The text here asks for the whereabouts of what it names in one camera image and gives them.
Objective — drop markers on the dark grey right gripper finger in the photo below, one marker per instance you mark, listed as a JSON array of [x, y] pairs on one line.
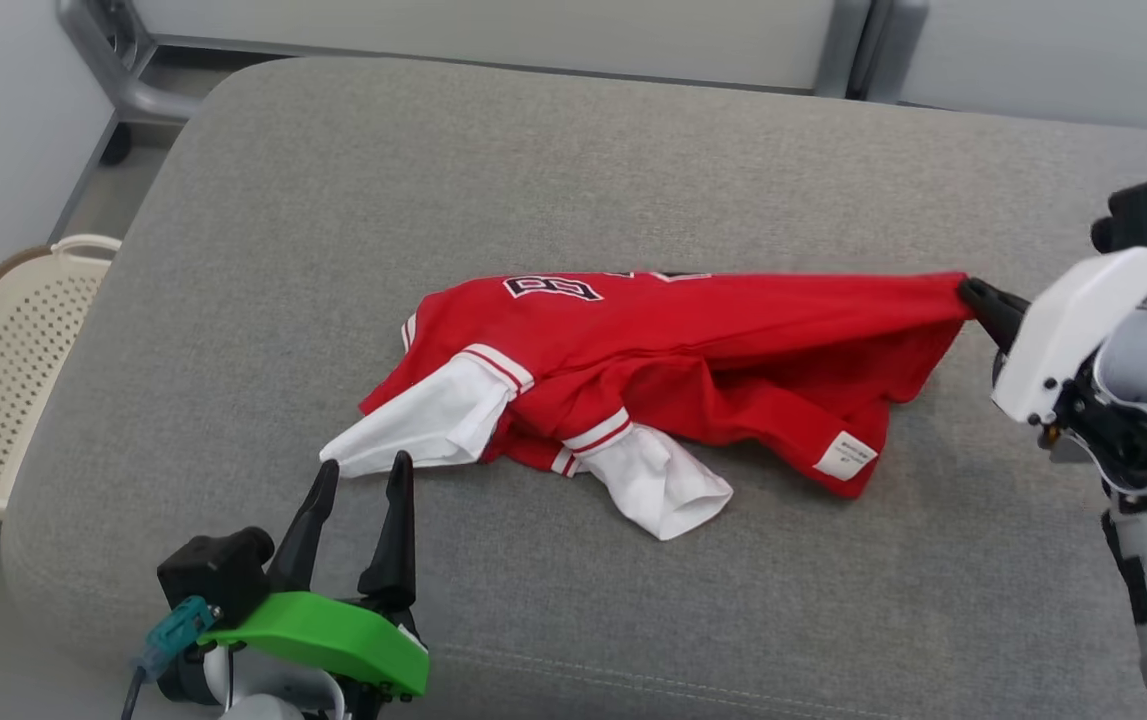
[[998, 312]]

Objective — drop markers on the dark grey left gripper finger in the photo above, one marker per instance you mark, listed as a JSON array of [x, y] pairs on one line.
[[303, 540], [393, 560]]

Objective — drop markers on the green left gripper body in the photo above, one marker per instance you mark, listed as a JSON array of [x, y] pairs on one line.
[[333, 630]]

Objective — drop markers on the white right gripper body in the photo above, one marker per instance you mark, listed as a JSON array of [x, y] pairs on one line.
[[1053, 330]]

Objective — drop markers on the red basketball jersey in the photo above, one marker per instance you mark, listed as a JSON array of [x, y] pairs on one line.
[[713, 350]]

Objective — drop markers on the cream perforated laundry basket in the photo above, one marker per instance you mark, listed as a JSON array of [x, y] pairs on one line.
[[3, 380]]

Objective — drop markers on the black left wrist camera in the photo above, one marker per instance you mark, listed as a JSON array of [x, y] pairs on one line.
[[213, 575]]

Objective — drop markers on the grey partition post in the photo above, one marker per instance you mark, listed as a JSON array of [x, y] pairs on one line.
[[863, 50]]

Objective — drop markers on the grey metal frame leg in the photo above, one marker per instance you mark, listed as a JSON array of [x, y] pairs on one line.
[[133, 95]]

